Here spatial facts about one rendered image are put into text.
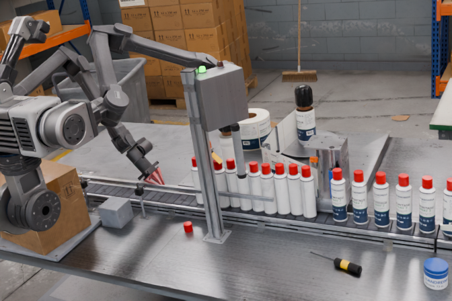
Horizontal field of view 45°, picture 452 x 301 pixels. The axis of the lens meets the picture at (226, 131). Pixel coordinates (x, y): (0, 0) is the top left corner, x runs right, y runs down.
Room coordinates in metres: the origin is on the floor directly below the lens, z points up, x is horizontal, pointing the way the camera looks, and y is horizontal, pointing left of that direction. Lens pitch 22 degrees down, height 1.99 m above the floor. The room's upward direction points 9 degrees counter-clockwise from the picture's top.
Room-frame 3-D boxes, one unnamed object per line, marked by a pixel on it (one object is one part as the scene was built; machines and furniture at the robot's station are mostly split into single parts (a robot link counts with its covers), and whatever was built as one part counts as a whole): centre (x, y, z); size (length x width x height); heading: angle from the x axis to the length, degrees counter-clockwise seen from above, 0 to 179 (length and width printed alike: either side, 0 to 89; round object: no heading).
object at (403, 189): (1.57, -0.56, 0.98); 0.05 x 0.05 x 0.20
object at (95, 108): (1.61, 0.41, 1.45); 0.09 x 0.08 x 0.12; 58
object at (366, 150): (2.25, -0.26, 0.86); 0.80 x 0.67 x 0.05; 61
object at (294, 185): (1.77, -0.22, 0.98); 0.05 x 0.05 x 0.20
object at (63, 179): (1.97, 0.80, 0.99); 0.30 x 0.24 x 0.27; 51
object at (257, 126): (2.49, -0.12, 0.95); 0.20 x 0.20 x 0.14
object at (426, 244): (1.92, 0.06, 0.85); 1.65 x 0.11 x 0.05; 61
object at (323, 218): (1.92, 0.06, 0.86); 1.65 x 0.08 x 0.04; 61
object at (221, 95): (1.79, 0.01, 1.38); 0.17 x 0.10 x 0.19; 116
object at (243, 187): (1.86, -0.04, 0.98); 0.05 x 0.05 x 0.20
